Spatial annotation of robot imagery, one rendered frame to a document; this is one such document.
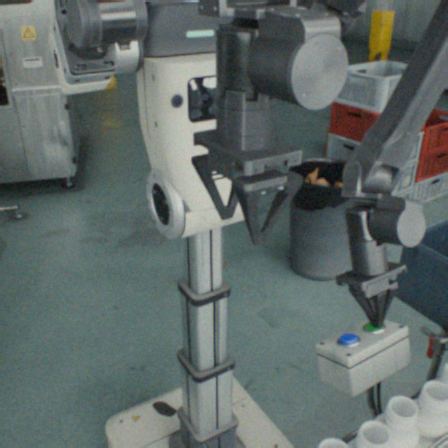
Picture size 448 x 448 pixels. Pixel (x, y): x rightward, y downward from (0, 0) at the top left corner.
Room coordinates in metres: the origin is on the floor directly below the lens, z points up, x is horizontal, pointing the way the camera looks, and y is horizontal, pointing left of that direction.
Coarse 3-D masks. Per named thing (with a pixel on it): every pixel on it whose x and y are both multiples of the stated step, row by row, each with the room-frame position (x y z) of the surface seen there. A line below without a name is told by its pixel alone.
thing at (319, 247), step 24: (312, 168) 2.70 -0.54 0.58; (336, 168) 2.69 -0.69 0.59; (312, 192) 2.32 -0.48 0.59; (336, 192) 2.28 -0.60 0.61; (312, 216) 2.33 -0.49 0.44; (336, 216) 2.30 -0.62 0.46; (312, 240) 2.33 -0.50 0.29; (336, 240) 2.31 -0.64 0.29; (312, 264) 2.33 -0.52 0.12; (336, 264) 2.33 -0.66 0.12
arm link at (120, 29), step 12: (108, 0) 0.74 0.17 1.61; (120, 0) 0.74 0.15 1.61; (132, 0) 0.75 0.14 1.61; (108, 12) 0.73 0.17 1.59; (120, 12) 0.73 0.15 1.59; (132, 12) 0.74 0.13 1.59; (108, 24) 0.72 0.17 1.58; (120, 24) 0.73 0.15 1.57; (132, 24) 0.74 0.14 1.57; (108, 36) 0.73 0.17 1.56; (120, 36) 0.74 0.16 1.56; (132, 36) 0.75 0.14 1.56; (96, 48) 0.75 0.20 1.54; (120, 48) 0.77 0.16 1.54
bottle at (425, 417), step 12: (432, 384) 0.43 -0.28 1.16; (444, 384) 0.43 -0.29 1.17; (420, 396) 0.43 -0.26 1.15; (432, 396) 0.43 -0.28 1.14; (444, 396) 0.42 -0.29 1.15; (420, 408) 0.41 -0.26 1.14; (432, 408) 0.40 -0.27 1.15; (444, 408) 0.40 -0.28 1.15; (420, 420) 0.40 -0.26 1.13; (432, 420) 0.40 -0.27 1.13; (444, 420) 0.40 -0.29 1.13; (420, 432) 0.40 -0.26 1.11; (432, 432) 0.39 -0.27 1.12; (444, 432) 0.39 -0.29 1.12; (420, 444) 0.39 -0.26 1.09
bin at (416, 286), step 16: (432, 224) 1.28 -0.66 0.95; (432, 240) 1.28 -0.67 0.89; (416, 256) 1.16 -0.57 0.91; (432, 256) 1.12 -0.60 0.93; (416, 272) 1.15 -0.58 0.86; (432, 272) 1.11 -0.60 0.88; (400, 288) 1.19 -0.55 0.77; (416, 288) 1.14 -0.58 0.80; (432, 288) 1.10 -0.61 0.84; (416, 304) 1.13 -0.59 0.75; (432, 304) 1.09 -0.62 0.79; (432, 320) 1.07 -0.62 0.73
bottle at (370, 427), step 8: (368, 424) 0.37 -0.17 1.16; (376, 424) 0.37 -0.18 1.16; (360, 432) 0.36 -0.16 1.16; (368, 432) 0.37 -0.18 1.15; (376, 432) 0.37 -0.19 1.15; (384, 432) 0.36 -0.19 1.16; (352, 440) 0.38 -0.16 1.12; (360, 440) 0.35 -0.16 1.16; (368, 440) 0.39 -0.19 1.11; (376, 440) 0.37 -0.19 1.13; (384, 440) 0.36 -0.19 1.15
